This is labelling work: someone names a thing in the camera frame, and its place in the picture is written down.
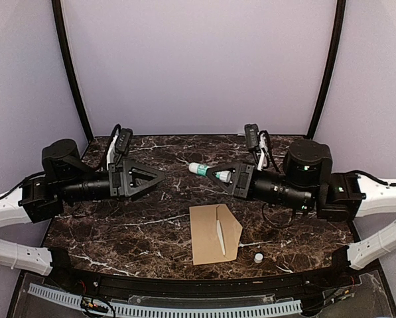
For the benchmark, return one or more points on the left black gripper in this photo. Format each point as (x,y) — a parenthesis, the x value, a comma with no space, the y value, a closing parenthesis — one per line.
(120,183)

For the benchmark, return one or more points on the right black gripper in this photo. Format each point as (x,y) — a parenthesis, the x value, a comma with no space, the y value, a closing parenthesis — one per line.
(243,180)

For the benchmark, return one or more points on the small white-capped glue bottle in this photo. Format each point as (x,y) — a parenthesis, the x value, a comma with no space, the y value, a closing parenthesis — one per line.
(201,169)

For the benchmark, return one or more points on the white letter paper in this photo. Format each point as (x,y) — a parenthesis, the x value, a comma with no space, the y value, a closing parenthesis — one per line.
(220,236)

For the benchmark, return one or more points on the brown kraft envelope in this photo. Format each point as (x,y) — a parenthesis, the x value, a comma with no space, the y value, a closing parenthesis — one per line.
(205,244)

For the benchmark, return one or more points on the white glue bottle cap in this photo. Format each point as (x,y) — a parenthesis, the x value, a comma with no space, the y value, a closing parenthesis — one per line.
(258,258)

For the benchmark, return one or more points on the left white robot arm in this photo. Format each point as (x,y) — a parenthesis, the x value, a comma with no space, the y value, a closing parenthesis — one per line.
(65,180)

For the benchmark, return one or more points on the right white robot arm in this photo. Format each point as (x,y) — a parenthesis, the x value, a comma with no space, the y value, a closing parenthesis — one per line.
(308,183)

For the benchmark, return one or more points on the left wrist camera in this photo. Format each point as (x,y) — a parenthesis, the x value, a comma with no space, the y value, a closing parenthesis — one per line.
(119,144)

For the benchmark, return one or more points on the black front frame rail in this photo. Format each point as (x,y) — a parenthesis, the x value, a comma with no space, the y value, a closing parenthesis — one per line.
(120,287)

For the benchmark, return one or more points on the white slotted cable duct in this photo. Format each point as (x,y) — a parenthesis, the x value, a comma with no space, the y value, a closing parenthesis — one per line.
(147,306)

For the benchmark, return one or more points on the left black corner post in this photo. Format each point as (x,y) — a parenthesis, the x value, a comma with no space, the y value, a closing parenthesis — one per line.
(69,69)

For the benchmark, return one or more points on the black corner post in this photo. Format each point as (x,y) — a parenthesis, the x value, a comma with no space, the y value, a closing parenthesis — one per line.
(69,69)
(328,69)

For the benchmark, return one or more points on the right black corner post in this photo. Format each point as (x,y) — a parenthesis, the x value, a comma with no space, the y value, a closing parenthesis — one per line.
(328,69)

